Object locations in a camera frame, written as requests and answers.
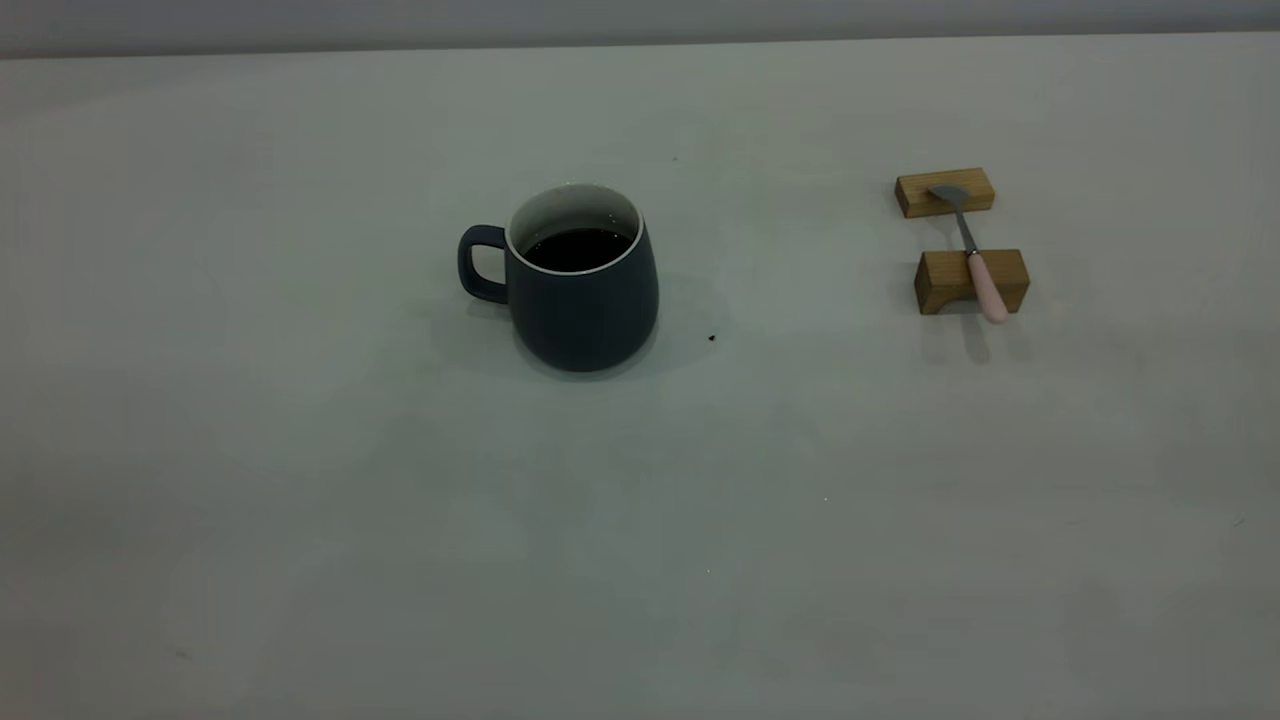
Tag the dark grey ceramic mug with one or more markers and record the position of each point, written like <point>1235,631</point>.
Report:
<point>585,310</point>

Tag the arched wooden block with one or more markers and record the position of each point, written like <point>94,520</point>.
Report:
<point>940,275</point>

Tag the flat rectangular wooden block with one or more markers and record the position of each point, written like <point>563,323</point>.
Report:
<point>915,195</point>

